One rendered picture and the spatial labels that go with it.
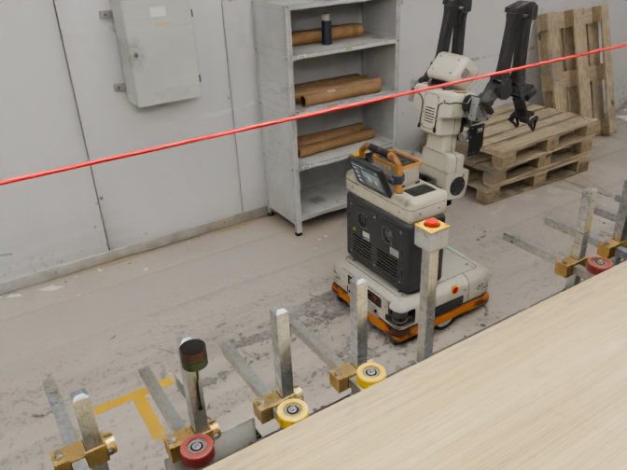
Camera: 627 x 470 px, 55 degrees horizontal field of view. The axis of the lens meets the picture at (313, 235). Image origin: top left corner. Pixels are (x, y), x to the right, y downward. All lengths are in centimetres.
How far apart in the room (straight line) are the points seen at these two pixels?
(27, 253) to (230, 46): 185
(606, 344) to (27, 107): 319
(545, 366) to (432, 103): 169
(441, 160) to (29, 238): 253
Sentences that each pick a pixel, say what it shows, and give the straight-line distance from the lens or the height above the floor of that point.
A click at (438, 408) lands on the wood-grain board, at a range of 162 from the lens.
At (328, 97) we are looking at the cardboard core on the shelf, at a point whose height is 94.
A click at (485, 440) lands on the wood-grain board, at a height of 90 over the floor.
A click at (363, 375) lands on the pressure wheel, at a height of 91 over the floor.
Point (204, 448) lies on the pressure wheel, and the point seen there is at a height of 91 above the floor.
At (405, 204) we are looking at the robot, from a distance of 290.
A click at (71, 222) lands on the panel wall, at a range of 415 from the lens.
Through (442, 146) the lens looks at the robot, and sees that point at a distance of 320.
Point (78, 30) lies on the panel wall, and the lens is 389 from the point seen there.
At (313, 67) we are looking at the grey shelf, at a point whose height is 105.
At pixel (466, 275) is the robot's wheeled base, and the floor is 28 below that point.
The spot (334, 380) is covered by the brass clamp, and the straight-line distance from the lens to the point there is 180.
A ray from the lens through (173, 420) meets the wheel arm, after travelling 170.
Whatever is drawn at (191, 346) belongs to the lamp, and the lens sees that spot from 142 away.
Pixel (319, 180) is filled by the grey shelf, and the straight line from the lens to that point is 481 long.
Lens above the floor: 201
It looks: 28 degrees down
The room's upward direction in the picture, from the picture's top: 2 degrees counter-clockwise
